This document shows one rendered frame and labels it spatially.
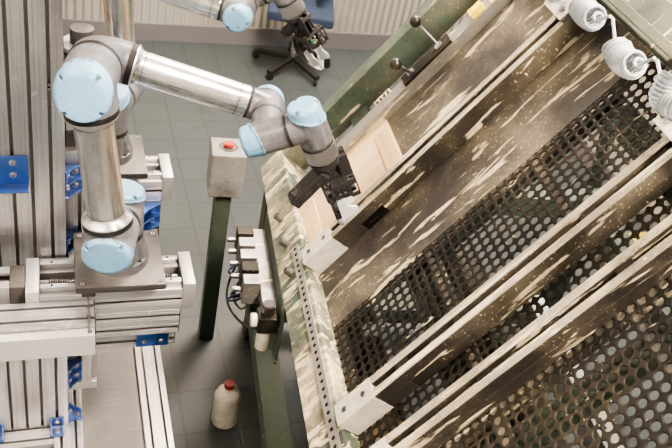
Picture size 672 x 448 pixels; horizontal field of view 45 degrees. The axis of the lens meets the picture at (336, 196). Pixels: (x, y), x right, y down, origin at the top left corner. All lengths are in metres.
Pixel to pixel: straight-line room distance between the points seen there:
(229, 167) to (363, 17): 3.28
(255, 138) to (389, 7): 4.32
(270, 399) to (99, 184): 1.41
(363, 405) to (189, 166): 2.66
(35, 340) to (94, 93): 0.70
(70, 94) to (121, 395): 1.49
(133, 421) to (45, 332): 0.83
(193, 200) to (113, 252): 2.27
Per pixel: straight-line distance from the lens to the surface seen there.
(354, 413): 2.00
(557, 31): 2.22
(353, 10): 5.94
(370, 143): 2.60
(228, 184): 2.91
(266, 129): 1.76
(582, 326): 1.72
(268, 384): 3.08
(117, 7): 2.48
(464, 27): 2.57
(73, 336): 2.13
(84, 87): 1.71
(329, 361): 2.19
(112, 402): 2.95
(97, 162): 1.82
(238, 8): 2.22
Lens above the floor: 2.47
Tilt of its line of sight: 34 degrees down
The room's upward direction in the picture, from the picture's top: 12 degrees clockwise
